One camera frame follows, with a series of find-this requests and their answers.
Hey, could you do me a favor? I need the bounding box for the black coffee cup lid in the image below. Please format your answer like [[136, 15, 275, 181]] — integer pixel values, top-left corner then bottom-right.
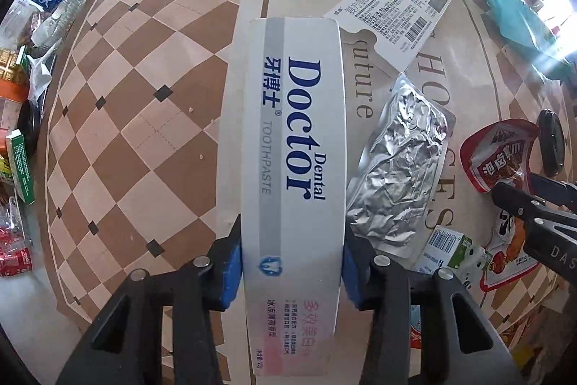
[[537, 109, 565, 178]]

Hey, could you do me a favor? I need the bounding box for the small milk carton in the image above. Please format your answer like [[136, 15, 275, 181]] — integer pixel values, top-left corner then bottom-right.
[[413, 226, 490, 280]]

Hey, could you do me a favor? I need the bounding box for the teal green plastic bag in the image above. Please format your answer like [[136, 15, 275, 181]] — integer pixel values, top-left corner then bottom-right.
[[485, 0, 576, 80]]

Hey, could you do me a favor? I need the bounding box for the white Doctor toothpaste box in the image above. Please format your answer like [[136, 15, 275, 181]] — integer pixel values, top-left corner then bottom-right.
[[241, 18, 347, 377]]

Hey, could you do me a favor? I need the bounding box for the red white snack pouch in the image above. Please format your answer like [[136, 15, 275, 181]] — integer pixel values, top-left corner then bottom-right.
[[479, 210, 540, 292]]

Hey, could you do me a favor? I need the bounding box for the silver foil wrapper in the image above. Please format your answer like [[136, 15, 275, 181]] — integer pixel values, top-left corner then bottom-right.
[[346, 73, 456, 259]]

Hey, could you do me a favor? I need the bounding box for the red cola can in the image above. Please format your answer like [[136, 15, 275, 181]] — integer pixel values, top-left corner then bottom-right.
[[0, 247, 33, 277]]

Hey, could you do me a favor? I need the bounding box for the checkered brown table mat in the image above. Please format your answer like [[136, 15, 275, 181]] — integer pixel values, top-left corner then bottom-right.
[[33, 0, 574, 385]]

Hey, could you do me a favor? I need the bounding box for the white barcode medicine box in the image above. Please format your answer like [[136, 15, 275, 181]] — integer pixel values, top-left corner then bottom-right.
[[325, 0, 451, 72]]

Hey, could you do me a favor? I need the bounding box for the green white small box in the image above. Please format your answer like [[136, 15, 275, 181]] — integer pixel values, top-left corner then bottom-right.
[[5, 129, 35, 205]]

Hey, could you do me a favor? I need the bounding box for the orange box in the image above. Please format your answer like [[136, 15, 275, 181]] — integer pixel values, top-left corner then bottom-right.
[[0, 78, 28, 104]]

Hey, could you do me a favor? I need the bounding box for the water bottle blue label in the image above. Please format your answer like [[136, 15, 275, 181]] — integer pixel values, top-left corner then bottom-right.
[[21, 0, 87, 58]]

